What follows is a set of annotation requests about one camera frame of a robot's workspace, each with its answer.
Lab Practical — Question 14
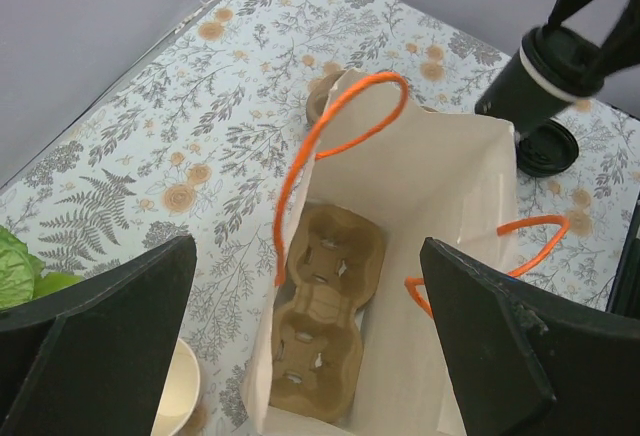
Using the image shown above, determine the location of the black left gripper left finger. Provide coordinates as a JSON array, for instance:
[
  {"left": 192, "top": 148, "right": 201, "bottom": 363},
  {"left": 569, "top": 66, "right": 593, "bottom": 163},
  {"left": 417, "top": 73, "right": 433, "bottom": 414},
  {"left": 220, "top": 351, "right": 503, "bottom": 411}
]
[{"left": 1, "top": 236, "right": 197, "bottom": 435}]

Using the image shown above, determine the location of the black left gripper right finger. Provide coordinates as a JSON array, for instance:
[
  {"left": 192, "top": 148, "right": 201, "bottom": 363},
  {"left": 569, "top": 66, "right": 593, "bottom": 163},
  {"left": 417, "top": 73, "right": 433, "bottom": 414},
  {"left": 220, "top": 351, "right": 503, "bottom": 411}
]
[{"left": 420, "top": 237, "right": 639, "bottom": 435}]

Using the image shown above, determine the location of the white paper coffee cup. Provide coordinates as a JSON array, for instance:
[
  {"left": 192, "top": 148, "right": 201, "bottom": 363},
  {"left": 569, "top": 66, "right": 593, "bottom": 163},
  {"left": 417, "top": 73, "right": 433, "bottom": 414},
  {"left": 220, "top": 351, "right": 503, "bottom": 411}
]
[{"left": 151, "top": 338, "right": 201, "bottom": 436}]

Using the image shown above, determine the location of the black paper coffee cup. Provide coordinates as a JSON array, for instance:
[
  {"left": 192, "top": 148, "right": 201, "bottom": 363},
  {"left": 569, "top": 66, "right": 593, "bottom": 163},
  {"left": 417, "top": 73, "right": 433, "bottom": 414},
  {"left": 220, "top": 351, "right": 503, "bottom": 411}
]
[{"left": 474, "top": 43, "right": 590, "bottom": 135}]

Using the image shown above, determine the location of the kraft paper takeout bag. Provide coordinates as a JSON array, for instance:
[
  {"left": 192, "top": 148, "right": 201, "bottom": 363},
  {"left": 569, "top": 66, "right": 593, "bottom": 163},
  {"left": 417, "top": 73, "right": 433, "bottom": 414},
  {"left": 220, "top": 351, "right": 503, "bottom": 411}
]
[{"left": 241, "top": 70, "right": 544, "bottom": 435}]

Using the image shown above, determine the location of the single brown pulp carrier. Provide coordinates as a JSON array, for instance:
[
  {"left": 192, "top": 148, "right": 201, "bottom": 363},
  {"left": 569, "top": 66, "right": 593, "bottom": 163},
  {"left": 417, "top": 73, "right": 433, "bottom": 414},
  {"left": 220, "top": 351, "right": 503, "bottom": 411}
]
[{"left": 270, "top": 205, "right": 386, "bottom": 423}]

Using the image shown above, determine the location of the black plastic cup lid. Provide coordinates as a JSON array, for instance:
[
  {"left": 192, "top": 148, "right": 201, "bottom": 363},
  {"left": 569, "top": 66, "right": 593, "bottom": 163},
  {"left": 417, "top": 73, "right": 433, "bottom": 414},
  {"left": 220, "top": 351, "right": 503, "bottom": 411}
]
[{"left": 521, "top": 26, "right": 604, "bottom": 97}]

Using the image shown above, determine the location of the green toy lettuce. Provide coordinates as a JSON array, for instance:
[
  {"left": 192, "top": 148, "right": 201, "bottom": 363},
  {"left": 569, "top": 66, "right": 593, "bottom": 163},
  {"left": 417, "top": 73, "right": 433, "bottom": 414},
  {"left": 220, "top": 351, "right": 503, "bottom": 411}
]
[{"left": 0, "top": 226, "right": 84, "bottom": 310}]

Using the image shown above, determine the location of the floral patterned table mat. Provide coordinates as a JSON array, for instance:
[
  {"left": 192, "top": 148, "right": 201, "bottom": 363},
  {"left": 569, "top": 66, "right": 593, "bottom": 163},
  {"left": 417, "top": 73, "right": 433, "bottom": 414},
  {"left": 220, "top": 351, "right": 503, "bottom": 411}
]
[{"left": 1, "top": 0, "right": 639, "bottom": 435}]

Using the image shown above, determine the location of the brown pulp cup carrier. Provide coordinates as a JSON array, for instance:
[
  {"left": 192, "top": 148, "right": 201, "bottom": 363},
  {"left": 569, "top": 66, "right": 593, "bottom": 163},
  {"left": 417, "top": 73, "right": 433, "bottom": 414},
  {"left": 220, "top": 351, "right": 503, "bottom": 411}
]
[{"left": 306, "top": 70, "right": 345, "bottom": 126}]

